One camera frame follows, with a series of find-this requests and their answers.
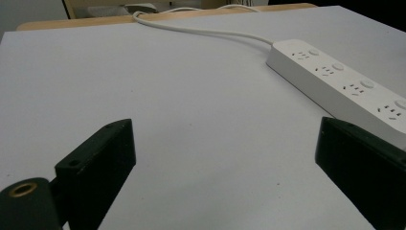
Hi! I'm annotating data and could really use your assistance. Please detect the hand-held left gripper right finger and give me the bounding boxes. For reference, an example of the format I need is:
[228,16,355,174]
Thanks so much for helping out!
[314,116,406,230]

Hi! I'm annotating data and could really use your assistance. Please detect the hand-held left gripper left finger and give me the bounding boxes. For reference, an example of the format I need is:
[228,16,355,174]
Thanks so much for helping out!
[54,118,137,230]

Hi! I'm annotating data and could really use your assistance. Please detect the white power strip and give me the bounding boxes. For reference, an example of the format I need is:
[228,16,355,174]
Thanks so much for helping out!
[265,38,406,151]

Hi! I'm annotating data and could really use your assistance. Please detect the wooden table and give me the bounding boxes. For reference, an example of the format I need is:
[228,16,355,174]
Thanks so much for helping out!
[15,2,318,32]

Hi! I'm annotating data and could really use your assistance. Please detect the grey object behind table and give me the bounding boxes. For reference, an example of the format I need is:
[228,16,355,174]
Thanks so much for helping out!
[86,3,159,18]

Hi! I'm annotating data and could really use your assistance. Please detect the white power strip cable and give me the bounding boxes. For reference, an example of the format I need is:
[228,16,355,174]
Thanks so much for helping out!
[132,4,275,46]

